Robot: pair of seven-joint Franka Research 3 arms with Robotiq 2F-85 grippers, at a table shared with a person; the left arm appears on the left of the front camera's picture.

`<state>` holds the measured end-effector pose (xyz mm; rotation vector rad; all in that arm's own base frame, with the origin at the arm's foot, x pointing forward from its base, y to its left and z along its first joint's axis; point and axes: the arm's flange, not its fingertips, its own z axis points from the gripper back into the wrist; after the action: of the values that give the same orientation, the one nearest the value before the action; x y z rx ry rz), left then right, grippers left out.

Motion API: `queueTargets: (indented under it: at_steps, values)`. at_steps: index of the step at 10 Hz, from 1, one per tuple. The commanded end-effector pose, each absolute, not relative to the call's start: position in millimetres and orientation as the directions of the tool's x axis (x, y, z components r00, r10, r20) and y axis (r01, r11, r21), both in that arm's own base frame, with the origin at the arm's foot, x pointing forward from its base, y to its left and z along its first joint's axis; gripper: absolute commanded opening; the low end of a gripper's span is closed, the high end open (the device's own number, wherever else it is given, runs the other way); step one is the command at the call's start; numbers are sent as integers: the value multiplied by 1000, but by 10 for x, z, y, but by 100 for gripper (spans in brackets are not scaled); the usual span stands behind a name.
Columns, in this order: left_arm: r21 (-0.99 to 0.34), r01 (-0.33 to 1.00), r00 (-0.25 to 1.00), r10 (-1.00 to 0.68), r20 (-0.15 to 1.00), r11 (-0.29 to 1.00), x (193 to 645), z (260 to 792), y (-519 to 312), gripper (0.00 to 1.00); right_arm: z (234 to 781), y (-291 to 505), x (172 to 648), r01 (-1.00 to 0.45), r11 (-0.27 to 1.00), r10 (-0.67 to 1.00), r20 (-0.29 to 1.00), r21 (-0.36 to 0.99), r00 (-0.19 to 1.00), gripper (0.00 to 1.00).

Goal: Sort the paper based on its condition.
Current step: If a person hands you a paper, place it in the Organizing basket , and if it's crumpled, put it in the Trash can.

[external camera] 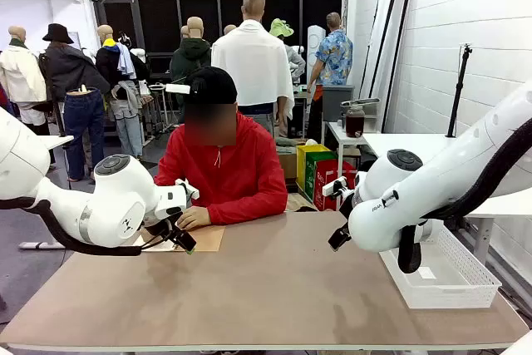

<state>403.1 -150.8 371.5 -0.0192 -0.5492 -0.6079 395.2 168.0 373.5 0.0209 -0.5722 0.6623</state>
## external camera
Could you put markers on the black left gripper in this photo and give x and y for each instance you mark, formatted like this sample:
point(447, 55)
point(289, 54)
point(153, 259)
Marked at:
point(183, 238)

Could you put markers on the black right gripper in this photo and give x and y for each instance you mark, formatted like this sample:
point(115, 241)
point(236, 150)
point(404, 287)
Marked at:
point(338, 239)

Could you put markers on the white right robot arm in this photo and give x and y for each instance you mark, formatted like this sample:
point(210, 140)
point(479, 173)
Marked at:
point(415, 188)

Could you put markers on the person's left forearm red sleeve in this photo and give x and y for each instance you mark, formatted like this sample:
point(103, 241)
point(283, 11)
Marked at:
point(249, 207)

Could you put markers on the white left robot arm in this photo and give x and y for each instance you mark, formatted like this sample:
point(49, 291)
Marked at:
point(112, 205)

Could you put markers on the person's left hand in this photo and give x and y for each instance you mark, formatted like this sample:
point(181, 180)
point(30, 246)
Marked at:
point(194, 218)

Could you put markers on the red bag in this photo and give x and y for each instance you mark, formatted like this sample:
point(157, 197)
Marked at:
point(328, 205)

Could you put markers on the green bag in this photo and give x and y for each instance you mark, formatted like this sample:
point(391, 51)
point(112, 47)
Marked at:
point(316, 159)

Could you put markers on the cardboard box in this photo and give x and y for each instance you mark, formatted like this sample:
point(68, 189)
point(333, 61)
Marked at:
point(287, 166)

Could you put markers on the yellow bag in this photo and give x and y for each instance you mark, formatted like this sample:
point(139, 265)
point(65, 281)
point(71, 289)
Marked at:
point(307, 149)

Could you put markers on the person in red hoodie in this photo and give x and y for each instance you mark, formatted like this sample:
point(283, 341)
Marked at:
point(245, 164)

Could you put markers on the small white stand table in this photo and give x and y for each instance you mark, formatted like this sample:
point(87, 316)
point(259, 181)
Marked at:
point(338, 130)

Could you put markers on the white side table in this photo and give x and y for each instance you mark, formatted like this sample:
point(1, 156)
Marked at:
point(399, 141)

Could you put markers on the glass jar dark liquid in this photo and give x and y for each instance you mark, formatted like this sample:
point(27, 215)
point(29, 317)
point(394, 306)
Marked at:
point(355, 122)

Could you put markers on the white perforated plastic basket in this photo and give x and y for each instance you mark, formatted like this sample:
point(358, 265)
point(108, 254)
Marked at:
point(453, 284)

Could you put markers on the grey cabinet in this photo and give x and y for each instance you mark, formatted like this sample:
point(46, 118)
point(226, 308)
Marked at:
point(337, 101)

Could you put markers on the grey flat tray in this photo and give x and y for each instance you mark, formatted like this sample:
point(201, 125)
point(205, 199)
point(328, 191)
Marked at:
point(361, 102)

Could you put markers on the black cap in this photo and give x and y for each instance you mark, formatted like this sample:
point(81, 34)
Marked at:
point(214, 85)

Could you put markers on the man in floral shirt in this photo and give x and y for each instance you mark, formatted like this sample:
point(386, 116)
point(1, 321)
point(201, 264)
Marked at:
point(334, 60)

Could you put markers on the black tripod stand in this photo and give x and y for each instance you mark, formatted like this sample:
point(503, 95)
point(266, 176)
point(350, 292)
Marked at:
point(457, 97)

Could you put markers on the black-framed white panel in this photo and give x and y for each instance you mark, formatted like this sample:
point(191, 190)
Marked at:
point(399, 60)
point(384, 39)

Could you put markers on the mannequin draped in white cloth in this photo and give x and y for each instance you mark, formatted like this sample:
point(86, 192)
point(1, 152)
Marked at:
point(253, 68)

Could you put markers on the mannequin in green hoodie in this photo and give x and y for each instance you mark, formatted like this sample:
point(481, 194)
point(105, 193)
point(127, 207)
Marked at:
point(191, 55)

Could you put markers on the mannequin with yellow collar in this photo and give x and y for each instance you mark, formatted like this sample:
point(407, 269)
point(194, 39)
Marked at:
point(112, 64)

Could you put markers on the white tower appliance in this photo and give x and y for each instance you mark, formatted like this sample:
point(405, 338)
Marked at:
point(316, 39)

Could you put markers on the mannequin dark jacket and jeans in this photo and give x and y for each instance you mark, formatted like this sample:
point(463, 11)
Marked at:
point(70, 72)

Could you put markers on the bare mannequin head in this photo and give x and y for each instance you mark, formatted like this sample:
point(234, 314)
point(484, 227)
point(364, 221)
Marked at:
point(229, 29)
point(184, 31)

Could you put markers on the mannequin with green hat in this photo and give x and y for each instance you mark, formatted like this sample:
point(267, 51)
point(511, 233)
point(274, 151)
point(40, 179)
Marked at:
point(280, 27)

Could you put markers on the mannequin in cream coat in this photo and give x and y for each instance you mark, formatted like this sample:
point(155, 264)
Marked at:
point(21, 76)

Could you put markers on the black bucket hat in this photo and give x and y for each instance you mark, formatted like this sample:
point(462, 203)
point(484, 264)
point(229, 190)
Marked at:
point(58, 34)

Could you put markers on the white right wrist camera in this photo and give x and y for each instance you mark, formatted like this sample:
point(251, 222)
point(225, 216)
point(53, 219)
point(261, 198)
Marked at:
point(334, 188)

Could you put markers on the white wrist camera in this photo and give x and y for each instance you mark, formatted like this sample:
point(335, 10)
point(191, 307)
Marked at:
point(188, 189)
point(334, 188)

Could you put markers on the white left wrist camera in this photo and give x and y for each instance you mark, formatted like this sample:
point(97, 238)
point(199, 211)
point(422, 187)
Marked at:
point(188, 189)

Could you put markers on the white desk frame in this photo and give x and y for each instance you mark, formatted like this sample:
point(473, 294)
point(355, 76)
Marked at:
point(37, 245)

